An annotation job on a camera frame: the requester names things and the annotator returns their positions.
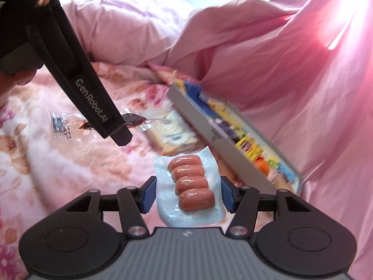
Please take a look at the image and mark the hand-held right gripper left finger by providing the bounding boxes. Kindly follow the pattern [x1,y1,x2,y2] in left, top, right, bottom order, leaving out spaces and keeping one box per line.
[66,176,158,239]

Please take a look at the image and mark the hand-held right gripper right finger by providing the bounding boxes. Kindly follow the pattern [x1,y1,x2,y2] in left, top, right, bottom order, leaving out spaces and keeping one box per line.
[220,175,309,239]

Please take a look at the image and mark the pink pillow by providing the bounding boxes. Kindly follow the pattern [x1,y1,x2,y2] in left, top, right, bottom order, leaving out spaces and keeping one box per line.
[57,0,194,66]

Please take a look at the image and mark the white sausage pack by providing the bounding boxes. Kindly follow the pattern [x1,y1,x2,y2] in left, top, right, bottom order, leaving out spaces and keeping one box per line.
[153,147,226,228]

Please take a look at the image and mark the clear packet with dark snack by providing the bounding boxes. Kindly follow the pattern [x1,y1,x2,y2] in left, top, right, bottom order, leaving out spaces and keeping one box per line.
[48,110,175,145]

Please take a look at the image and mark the pink bed sheet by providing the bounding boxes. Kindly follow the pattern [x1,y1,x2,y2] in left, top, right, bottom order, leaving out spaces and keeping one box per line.
[146,0,373,280]

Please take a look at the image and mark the clear bread packet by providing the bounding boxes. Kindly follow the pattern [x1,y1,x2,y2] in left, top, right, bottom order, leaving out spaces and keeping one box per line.
[144,109,206,156]

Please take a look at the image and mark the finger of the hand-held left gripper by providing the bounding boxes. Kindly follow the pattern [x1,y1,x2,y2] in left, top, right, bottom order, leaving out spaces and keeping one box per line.
[110,122,133,147]

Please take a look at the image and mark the person's left hand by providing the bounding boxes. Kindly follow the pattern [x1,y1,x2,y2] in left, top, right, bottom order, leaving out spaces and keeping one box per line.
[0,68,38,108]

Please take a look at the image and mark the floral bedsheet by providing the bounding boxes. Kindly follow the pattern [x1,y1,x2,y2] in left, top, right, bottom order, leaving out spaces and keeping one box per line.
[0,61,280,269]

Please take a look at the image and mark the grey cardboard box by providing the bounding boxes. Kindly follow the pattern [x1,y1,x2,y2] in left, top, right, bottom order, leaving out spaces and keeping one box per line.
[167,79,304,196]

